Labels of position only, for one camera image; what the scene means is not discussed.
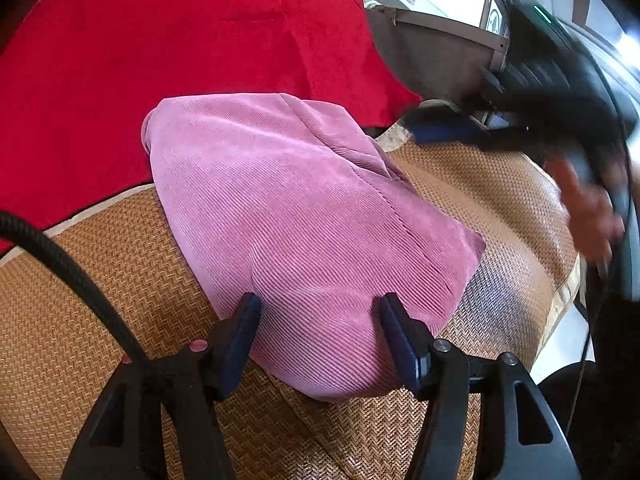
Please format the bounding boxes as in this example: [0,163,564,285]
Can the person's right hand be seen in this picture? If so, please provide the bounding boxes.
[546,156,627,262]

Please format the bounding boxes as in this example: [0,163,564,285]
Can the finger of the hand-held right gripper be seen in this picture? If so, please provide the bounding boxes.
[403,102,531,153]

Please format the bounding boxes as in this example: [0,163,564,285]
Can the dark brown sofa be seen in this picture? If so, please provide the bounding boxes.
[364,4,488,113]

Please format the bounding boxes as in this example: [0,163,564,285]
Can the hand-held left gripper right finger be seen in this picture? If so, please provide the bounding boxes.
[379,293,582,480]

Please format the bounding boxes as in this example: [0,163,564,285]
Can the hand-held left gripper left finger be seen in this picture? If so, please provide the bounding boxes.
[61,292,263,480]

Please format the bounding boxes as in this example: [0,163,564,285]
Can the woven bamboo mat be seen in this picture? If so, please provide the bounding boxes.
[0,121,584,480]

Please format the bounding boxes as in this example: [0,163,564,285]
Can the red blanket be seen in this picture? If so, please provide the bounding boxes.
[0,0,427,256]

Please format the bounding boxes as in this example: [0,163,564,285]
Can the thick black cable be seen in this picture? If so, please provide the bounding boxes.
[0,211,152,367]

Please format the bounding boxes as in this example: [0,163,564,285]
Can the pink corduroy jacket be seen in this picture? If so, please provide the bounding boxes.
[141,92,487,404]

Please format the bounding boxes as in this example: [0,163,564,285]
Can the thin black cable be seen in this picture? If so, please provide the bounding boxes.
[564,257,612,433]

